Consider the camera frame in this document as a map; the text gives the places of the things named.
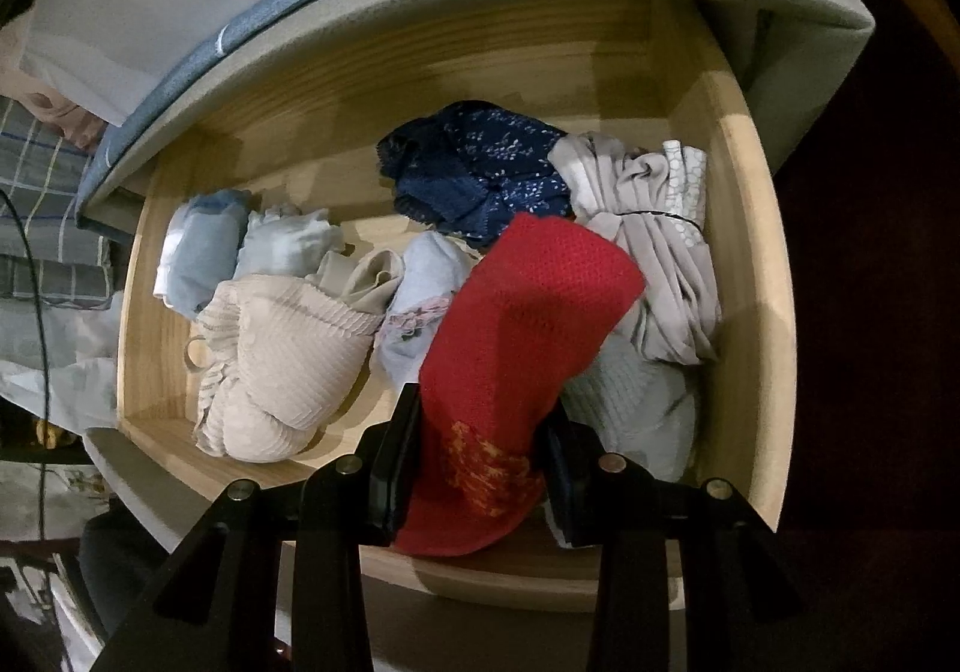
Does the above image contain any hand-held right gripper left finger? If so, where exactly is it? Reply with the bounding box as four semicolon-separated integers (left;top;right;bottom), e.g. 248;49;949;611
90;383;425;672

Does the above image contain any black elastic band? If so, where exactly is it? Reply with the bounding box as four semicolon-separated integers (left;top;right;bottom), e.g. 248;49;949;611
600;208;706;228

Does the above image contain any grey-beige underwear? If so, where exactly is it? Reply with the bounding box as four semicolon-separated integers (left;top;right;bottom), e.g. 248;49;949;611
547;130;722;367

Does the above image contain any floral light blue underwear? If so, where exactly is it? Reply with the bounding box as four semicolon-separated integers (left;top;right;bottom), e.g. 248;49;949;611
373;233;485;392

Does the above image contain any beige smooth underwear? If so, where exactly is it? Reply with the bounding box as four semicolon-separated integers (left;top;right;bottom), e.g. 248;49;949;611
304;248;406;317

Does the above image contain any wooden drawer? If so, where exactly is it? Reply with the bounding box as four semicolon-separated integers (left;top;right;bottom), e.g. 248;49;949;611
114;0;796;617

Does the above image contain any plaid quilt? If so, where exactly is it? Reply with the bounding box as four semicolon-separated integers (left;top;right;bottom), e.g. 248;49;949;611
0;94;113;302

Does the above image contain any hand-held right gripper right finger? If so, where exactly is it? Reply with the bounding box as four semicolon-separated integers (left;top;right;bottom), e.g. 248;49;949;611
540;409;848;672

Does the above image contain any black cable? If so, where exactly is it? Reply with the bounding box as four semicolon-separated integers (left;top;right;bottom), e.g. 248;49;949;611
0;188;57;545

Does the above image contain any grey textured underwear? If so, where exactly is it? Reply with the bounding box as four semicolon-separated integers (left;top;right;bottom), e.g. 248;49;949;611
547;334;702;545

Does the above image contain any navy lace underwear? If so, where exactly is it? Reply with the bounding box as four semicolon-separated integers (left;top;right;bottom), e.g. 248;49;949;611
375;100;577;249

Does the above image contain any red knit sock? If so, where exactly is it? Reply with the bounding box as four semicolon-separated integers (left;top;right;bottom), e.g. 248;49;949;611
390;213;647;559

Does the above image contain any beige ribbed underwear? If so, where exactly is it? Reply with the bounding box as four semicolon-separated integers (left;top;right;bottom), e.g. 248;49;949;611
184;273;383;464

